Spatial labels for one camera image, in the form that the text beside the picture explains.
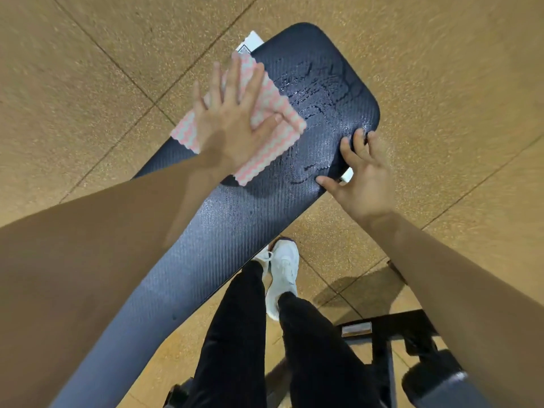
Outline white right shoe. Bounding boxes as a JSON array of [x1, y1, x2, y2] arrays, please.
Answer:
[[265, 237, 300, 321]]

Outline person's left hand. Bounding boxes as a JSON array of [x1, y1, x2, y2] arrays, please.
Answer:
[[191, 53, 284, 175]]

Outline white left shoe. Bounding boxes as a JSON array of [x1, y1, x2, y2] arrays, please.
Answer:
[[250, 246, 273, 281]]

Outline person's left forearm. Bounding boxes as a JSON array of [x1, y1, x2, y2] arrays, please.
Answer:
[[0, 155, 232, 408]]

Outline adjustable black weight bench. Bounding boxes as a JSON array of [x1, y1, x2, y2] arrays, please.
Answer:
[[163, 309, 494, 408]]

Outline black bench white frame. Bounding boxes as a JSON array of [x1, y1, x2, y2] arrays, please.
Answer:
[[49, 22, 381, 408]]

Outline black trousers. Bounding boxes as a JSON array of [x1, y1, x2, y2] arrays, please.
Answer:
[[182, 261, 383, 408]]

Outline person's right forearm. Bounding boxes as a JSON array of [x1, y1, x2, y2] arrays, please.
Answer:
[[365, 210, 544, 408]]

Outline white shoe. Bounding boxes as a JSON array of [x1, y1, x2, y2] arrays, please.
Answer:
[[265, 237, 300, 321], [250, 246, 273, 281]]

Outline pink white striped cloth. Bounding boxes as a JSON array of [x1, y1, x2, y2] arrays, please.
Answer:
[[169, 53, 308, 188]]

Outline person's right hand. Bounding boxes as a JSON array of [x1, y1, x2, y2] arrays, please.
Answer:
[[315, 127, 396, 226]]

